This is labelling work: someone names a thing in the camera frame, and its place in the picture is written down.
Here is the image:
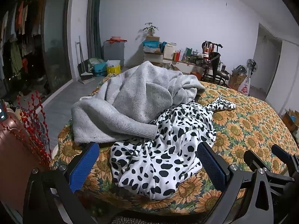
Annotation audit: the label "row of hanging clothes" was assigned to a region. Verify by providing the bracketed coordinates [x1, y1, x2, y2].
[0, 0, 46, 94]

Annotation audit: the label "small dark phone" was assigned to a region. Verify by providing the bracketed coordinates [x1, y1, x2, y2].
[0, 99, 7, 122]

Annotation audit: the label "rose brown suitcase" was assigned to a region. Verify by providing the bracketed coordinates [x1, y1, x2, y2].
[0, 112, 49, 215]

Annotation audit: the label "black standing fan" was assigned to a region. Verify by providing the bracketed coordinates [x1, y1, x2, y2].
[246, 59, 258, 74]

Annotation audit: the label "red berry branches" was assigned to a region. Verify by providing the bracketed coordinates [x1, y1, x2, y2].
[0, 91, 53, 168]

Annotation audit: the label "glass sliding door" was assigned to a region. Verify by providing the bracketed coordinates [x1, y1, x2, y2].
[43, 0, 73, 94]

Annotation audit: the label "white box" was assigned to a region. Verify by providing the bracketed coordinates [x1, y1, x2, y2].
[164, 42, 177, 59]

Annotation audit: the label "dark speckled cloth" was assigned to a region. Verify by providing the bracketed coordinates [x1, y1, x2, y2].
[112, 216, 204, 224]

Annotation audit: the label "dark green curtain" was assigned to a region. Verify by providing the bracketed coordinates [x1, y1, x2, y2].
[87, 0, 102, 61]

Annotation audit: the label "potted plant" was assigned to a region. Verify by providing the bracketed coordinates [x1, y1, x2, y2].
[143, 23, 160, 37]

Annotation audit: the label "grey cabinet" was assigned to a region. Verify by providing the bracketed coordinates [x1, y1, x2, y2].
[103, 41, 124, 67]

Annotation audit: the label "teal storage box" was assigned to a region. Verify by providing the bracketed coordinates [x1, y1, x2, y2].
[93, 62, 108, 77]

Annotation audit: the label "grey knit sweater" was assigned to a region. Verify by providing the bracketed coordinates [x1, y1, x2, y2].
[71, 61, 206, 145]

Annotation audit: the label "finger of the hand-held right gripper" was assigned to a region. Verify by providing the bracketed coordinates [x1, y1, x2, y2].
[271, 145, 299, 169]
[243, 150, 295, 188]

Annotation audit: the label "white bag red print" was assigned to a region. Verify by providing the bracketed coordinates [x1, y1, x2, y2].
[238, 77, 251, 96]

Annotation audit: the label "teal basin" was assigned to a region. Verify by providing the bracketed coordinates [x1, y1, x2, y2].
[142, 40, 160, 48]

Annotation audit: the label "black-spotted white garment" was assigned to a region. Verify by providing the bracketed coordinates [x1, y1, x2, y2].
[110, 94, 236, 200]

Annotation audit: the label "white low table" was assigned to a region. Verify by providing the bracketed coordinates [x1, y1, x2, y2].
[164, 57, 213, 75]

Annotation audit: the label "sunflower print blanket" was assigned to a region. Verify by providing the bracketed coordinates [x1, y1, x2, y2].
[50, 73, 299, 216]

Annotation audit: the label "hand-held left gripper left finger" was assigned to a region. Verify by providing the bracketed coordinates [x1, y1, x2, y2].
[23, 142, 100, 224]

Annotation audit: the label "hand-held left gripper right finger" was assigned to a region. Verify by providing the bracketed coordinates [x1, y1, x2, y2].
[197, 142, 274, 224]

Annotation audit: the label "broom with dustpan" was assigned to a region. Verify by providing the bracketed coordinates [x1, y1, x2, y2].
[75, 36, 94, 84]

